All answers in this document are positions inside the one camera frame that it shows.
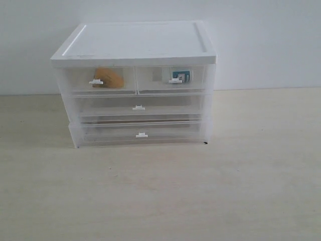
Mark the white bottle with teal label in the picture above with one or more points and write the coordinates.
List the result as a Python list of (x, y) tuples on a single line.
[(177, 75)]

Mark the yellow cheese wedge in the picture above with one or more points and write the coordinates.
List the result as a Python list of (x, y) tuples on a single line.
[(107, 78)]

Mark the white translucent plastic drawer cabinet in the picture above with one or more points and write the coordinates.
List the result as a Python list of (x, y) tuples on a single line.
[(132, 45)]

